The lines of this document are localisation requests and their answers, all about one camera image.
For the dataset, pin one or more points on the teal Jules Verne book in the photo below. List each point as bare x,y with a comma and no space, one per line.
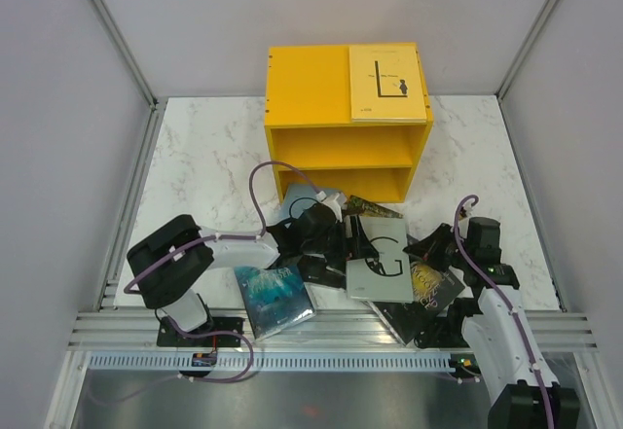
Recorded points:
275,299

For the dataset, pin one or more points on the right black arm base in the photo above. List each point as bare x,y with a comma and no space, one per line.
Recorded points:
445,331

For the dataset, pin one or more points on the green forest cover book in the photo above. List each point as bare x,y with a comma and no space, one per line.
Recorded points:
363,207

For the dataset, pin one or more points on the slotted white cable duct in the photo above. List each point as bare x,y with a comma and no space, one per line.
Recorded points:
412,362

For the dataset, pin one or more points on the black Moon and Sixpence book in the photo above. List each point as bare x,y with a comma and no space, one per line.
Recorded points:
433,292

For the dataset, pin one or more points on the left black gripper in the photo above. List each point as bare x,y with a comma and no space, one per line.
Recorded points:
359,246

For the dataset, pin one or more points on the yellow L book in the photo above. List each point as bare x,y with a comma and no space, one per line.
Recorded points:
386,84

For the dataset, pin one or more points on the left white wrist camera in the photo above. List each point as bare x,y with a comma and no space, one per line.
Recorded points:
335,202

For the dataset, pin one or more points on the aluminium front rail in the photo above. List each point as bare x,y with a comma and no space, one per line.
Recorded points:
133,328

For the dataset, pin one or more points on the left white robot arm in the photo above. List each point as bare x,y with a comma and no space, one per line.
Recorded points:
167,263

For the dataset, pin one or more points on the yellow wooden shelf box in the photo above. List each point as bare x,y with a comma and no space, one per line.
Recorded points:
308,125

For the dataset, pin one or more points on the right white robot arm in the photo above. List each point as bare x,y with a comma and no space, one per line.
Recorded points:
524,392

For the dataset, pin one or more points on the light blue O S book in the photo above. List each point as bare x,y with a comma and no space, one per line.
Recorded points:
298,198

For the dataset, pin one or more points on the grey G book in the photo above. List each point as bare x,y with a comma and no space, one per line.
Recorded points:
385,276

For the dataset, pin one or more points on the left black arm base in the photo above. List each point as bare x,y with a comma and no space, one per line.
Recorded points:
168,336

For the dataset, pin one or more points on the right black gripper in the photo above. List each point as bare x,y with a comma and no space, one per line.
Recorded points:
427,247

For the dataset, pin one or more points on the dark Wuthering Heights book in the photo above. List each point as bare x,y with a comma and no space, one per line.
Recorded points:
315,271

